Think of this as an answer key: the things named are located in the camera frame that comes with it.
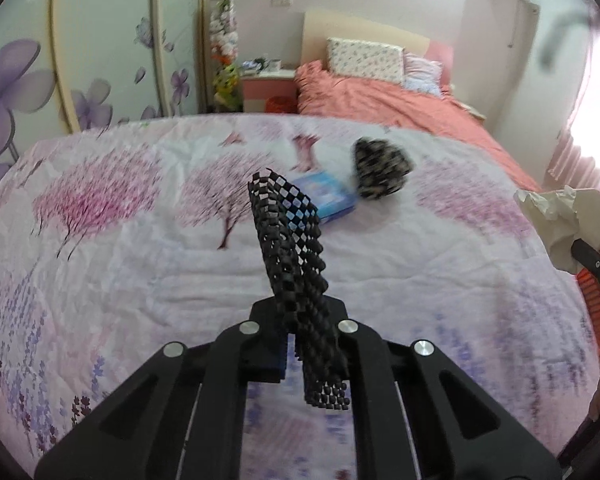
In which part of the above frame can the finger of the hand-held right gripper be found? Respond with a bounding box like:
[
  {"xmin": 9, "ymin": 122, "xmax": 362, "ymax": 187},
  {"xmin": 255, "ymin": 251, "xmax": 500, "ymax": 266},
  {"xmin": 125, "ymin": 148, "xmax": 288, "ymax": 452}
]
[{"xmin": 571, "ymin": 239, "xmax": 600, "ymax": 306}]

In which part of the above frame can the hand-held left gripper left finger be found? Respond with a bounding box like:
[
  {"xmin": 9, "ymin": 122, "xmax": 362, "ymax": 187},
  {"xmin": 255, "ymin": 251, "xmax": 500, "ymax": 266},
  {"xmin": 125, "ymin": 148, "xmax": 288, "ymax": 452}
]
[{"xmin": 34, "ymin": 296, "xmax": 293, "ymax": 480}]

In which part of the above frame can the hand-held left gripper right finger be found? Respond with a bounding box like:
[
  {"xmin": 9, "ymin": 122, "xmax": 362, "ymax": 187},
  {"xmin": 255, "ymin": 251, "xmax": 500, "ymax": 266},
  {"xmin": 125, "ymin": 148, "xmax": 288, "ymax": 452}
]
[{"xmin": 330, "ymin": 296, "xmax": 563, "ymax": 480}]

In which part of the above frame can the beige paper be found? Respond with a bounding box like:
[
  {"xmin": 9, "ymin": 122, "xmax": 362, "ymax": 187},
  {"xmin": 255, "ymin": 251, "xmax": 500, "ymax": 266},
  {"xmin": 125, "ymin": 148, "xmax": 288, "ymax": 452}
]
[{"xmin": 514, "ymin": 185, "xmax": 600, "ymax": 273}]

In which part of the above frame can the black checkered mesh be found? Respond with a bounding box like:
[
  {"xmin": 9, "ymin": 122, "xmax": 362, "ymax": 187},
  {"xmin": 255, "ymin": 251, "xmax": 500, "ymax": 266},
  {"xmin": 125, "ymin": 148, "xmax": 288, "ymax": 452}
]
[{"xmin": 247, "ymin": 165, "xmax": 352, "ymax": 411}]

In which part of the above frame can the pink curtain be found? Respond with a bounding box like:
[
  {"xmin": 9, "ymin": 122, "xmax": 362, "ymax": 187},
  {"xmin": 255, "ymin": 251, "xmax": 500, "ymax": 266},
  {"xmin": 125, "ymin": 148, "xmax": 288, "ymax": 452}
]
[{"xmin": 545, "ymin": 25, "xmax": 600, "ymax": 196}]

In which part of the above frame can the blue tissue pack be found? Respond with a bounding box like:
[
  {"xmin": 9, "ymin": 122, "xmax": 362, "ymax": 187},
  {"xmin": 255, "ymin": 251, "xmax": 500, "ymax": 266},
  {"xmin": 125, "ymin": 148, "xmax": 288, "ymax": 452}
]
[{"xmin": 292, "ymin": 170, "xmax": 358, "ymax": 222}]

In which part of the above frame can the black floral cloth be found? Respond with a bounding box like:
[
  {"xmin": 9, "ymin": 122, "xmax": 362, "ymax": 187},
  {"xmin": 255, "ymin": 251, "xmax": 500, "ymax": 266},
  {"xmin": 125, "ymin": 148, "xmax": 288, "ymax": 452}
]
[{"xmin": 351, "ymin": 136, "xmax": 415, "ymax": 201}]

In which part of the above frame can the beige bedside table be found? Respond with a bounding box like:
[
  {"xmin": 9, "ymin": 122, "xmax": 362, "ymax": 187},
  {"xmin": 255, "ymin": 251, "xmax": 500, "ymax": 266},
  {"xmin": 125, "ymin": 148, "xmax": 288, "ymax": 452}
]
[{"xmin": 457, "ymin": 100, "xmax": 488, "ymax": 121}]

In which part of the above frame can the salmon duvet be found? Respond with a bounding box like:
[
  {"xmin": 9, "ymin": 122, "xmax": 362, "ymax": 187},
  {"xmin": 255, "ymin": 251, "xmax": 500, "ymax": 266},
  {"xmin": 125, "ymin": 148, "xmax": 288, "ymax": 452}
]
[{"xmin": 294, "ymin": 60, "xmax": 543, "ymax": 193}]

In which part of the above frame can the small orange bin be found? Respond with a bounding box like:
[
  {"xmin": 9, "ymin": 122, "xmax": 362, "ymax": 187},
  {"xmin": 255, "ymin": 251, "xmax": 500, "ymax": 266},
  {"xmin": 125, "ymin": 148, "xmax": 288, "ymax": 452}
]
[{"xmin": 266, "ymin": 96, "xmax": 298, "ymax": 115}]

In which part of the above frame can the pink striped pillow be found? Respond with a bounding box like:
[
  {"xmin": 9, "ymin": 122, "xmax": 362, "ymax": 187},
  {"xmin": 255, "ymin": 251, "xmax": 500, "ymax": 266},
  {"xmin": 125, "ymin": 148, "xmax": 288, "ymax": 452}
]
[{"xmin": 404, "ymin": 52, "xmax": 443, "ymax": 97}]

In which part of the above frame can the pink and white nightstand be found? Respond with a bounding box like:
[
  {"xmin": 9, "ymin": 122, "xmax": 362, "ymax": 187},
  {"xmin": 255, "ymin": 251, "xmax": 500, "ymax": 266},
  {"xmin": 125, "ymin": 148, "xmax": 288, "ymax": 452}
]
[{"xmin": 240, "ymin": 67, "xmax": 301, "ymax": 113}]

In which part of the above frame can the floral print pillow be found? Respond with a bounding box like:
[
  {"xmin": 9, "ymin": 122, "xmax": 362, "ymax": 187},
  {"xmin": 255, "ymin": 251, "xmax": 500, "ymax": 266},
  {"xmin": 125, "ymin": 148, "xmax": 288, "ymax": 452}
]
[{"xmin": 326, "ymin": 37, "xmax": 406, "ymax": 85}]

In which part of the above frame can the clear tube of plush toys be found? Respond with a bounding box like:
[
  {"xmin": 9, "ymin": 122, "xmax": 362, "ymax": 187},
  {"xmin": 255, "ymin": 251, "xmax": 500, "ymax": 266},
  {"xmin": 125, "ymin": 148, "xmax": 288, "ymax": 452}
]
[{"xmin": 209, "ymin": 0, "xmax": 243, "ymax": 113}]

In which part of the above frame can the beige and pink headboard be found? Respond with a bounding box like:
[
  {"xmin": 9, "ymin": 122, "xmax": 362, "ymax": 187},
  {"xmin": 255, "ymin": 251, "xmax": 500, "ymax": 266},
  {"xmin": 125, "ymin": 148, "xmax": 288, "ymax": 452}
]
[{"xmin": 302, "ymin": 8, "xmax": 455, "ymax": 86}]

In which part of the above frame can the flower print wardrobe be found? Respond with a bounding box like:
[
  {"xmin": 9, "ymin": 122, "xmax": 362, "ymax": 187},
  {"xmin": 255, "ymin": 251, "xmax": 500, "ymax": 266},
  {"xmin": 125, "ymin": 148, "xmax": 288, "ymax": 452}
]
[{"xmin": 0, "ymin": 0, "xmax": 206, "ymax": 211}]

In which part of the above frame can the white pipe duct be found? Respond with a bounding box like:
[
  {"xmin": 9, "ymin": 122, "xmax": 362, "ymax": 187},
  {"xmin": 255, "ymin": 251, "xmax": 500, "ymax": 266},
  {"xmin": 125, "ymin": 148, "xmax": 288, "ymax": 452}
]
[{"xmin": 510, "ymin": 0, "xmax": 541, "ymax": 51}]

